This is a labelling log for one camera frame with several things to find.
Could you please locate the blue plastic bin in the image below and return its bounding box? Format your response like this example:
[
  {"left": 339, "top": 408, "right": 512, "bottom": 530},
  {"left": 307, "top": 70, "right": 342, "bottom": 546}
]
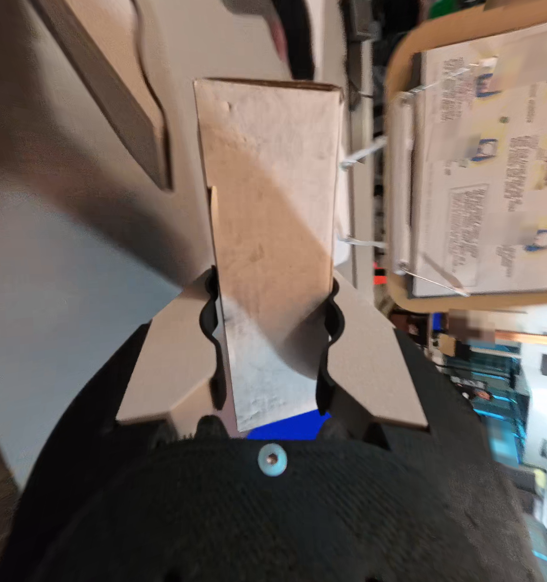
[{"left": 245, "top": 408, "right": 333, "bottom": 442}]

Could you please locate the printed instruction sheet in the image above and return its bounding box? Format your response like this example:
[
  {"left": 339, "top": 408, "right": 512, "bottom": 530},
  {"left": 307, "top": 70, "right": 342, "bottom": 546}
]
[{"left": 410, "top": 18, "right": 547, "bottom": 299}]

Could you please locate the white cardboard mailer box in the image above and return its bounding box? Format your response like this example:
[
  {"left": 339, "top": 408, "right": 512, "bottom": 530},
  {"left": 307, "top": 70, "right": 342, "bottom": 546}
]
[{"left": 193, "top": 78, "right": 345, "bottom": 433}]

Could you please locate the white and wooden document stand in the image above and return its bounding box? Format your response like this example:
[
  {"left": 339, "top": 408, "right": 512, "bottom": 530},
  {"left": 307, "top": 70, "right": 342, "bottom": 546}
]
[{"left": 335, "top": 0, "right": 547, "bottom": 315}]

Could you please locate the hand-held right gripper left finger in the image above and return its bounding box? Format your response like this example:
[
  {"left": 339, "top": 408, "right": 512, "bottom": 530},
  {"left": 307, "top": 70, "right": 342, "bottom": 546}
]
[{"left": 115, "top": 266, "right": 229, "bottom": 426}]

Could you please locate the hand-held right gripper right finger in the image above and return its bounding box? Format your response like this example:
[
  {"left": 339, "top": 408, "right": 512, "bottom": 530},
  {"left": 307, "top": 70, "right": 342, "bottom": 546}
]
[{"left": 316, "top": 272, "right": 430, "bottom": 431}]

